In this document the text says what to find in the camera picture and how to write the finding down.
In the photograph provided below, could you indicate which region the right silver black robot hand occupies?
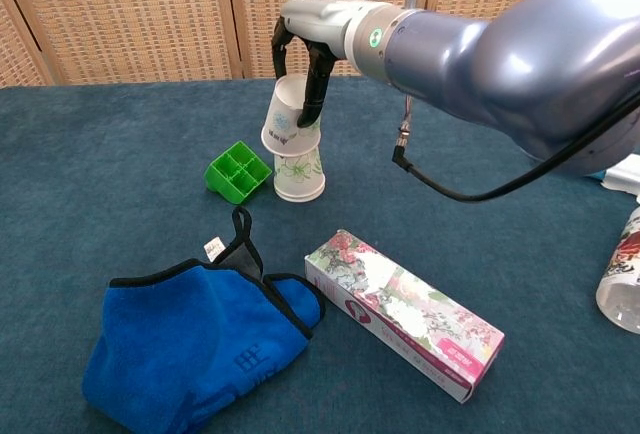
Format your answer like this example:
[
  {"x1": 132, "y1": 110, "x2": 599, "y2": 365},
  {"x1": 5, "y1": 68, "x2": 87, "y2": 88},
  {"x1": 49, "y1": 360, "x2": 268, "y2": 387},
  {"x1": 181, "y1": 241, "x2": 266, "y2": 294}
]
[{"x1": 270, "y1": 0, "x2": 361, "y2": 129}]

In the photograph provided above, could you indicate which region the blue emblem paper cup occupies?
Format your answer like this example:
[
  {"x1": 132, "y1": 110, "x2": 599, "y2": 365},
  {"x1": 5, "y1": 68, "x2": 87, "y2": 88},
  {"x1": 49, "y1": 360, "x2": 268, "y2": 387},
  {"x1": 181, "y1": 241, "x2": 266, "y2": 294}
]
[{"x1": 260, "y1": 75, "x2": 322, "y2": 155}]

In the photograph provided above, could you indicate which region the green plastic grid tray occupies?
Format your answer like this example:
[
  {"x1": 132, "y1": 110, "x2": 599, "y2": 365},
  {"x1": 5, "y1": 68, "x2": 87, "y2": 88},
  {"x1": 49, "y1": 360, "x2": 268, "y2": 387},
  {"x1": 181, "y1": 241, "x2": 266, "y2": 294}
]
[{"x1": 204, "y1": 140, "x2": 273, "y2": 206}]

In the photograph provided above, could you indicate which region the dark teal table mat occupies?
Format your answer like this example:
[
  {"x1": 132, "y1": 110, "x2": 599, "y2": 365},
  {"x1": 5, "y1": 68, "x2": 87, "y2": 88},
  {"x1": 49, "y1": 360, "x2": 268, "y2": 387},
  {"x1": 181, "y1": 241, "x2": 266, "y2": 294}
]
[{"x1": 0, "y1": 76, "x2": 640, "y2": 434}]

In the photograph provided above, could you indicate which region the long floral cardboard box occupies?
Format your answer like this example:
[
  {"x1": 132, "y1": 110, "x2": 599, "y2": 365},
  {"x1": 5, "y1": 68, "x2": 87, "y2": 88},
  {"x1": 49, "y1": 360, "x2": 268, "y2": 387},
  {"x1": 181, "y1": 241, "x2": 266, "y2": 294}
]
[{"x1": 304, "y1": 228, "x2": 505, "y2": 405}]

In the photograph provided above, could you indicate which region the blue cloth with black trim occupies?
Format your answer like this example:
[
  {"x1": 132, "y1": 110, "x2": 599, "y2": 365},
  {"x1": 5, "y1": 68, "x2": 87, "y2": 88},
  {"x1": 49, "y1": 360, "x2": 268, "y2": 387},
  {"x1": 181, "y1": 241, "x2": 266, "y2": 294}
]
[{"x1": 81, "y1": 206, "x2": 327, "y2": 434}]

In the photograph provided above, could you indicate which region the blue and white lint roller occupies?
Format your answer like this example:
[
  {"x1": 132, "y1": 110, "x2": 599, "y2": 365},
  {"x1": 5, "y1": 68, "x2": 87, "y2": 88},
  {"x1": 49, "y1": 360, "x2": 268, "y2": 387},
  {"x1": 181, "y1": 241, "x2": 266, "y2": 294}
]
[{"x1": 592, "y1": 155, "x2": 640, "y2": 204}]

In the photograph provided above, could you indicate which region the clear bottle with red label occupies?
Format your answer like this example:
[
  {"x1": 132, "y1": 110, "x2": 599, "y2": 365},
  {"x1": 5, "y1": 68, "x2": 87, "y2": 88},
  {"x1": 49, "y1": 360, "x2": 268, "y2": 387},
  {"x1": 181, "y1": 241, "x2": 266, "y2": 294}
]
[{"x1": 595, "y1": 205, "x2": 640, "y2": 334}]

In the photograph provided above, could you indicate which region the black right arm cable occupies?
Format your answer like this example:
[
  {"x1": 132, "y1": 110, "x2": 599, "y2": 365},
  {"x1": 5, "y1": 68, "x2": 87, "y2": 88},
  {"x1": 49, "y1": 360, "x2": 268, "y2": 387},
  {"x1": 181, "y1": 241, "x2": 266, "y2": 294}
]
[{"x1": 391, "y1": 95, "x2": 640, "y2": 204}]

